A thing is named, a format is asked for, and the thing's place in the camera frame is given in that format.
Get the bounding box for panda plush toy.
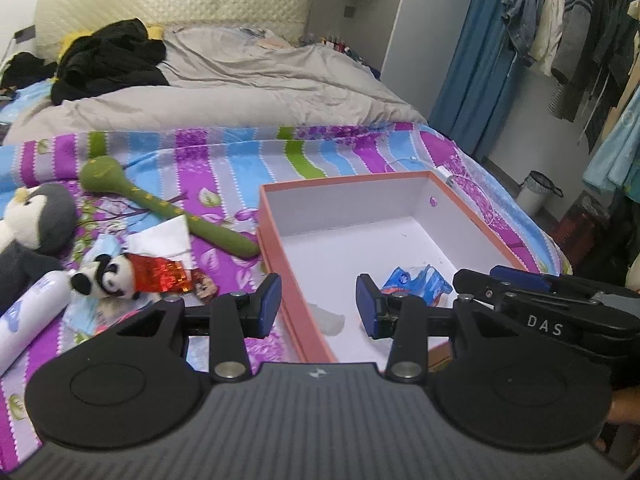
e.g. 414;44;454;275
70;254;146;303

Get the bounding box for white charger with cable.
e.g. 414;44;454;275
387;154;457;187

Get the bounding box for red shiny packet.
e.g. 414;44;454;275
127;254;193;293

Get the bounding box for grey wardrobe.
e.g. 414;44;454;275
305;0;473;83

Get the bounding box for dark red bag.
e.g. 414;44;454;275
557;199;612;267

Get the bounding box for blue tissue packet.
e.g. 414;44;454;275
381;264;453;308

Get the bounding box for white tissue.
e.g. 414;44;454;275
122;216;195;268

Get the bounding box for row of small bottles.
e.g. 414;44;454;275
305;32;371;68

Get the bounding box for small round badge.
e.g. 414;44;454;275
192;269;219;302

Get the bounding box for striped floral bedsheet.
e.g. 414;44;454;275
0;122;573;466

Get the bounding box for clear plastic piece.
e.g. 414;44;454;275
305;302;347;337

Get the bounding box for small black garment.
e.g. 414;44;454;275
0;51;58;91

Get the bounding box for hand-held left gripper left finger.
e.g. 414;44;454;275
116;273;284;382

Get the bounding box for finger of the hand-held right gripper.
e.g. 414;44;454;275
453;268;507;307
490;265;568;292

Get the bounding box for person's right hand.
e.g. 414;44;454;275
611;389;640;427

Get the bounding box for hanging white purple jacket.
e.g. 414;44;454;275
530;0;576;63

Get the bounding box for grey penguin plush toy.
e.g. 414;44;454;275
0;183;79;311

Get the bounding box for yellow pillow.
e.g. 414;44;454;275
57;23;163;61

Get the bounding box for orange cardboard box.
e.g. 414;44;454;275
257;170;543;377

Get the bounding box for hanging dark clothes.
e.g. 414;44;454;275
565;0;640;153

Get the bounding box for pink printed cloth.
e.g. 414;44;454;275
240;27;296;52

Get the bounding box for grey duvet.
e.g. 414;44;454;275
2;27;428;146

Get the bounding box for black clothes pile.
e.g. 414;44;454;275
50;18;171;106

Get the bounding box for white spray bottle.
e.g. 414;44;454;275
0;270;69;376

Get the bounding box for hanging light blue garment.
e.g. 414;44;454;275
582;85;640;196

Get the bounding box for light blue plastic packet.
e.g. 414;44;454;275
62;300;131;338

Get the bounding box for cream quilted headboard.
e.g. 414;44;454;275
35;0;313;56

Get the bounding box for blue curtain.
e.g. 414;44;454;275
430;0;526;161

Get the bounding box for hanging grey striped sweater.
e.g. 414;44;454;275
552;0;608;86

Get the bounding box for white waste bin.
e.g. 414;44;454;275
515;171;563;217

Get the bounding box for green plush massage stick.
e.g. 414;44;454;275
80;156;261;261

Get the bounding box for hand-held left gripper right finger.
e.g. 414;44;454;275
355;273;506;382

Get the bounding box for hanging denim jacket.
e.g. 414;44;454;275
500;0;548;56

